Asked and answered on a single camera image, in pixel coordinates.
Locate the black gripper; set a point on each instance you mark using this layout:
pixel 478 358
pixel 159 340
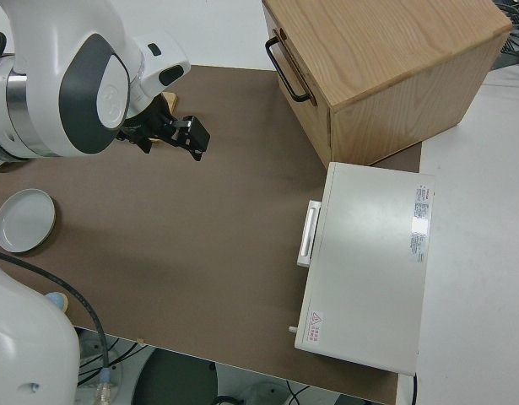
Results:
pixel 151 124

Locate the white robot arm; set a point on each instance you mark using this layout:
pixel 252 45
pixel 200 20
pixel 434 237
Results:
pixel 44 109

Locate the brown table mat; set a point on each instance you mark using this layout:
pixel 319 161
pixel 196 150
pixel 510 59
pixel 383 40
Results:
pixel 179 232

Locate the blue dome call bell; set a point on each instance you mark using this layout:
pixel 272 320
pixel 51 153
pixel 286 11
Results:
pixel 56 300

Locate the white toaster oven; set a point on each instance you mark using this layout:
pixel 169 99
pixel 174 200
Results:
pixel 369 261

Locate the light wooden drawer box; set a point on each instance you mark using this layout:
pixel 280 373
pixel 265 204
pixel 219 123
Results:
pixel 390 50

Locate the dark gray round base plate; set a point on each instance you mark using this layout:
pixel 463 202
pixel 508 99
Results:
pixel 174 379

